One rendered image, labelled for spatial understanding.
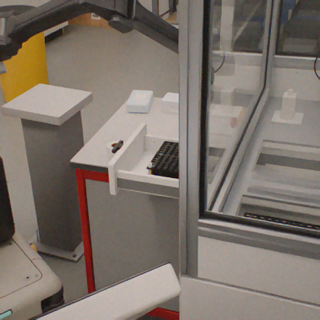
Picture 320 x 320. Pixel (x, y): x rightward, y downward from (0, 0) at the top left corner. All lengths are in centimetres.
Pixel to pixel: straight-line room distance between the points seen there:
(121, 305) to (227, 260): 39
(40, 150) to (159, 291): 177
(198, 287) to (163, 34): 72
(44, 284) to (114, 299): 144
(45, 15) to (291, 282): 91
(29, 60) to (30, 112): 187
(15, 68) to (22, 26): 265
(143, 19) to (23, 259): 120
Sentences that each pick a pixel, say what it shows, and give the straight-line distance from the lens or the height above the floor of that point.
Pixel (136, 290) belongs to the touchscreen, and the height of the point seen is 119.
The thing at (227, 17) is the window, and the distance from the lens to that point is 93.
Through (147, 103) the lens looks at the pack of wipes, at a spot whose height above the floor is 80.
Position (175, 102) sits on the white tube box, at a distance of 228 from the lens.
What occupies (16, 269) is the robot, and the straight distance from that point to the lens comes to 231.
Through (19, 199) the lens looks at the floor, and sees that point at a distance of 324.
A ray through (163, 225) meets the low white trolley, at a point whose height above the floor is 54.
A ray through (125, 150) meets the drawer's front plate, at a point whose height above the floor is 92.
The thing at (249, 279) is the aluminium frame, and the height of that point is 97.
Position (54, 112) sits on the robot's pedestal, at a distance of 236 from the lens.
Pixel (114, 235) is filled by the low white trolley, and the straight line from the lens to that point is 212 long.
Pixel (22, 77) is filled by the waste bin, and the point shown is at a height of 22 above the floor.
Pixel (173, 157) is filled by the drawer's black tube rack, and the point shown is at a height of 90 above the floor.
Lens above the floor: 174
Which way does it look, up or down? 30 degrees down
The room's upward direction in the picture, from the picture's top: 1 degrees counter-clockwise
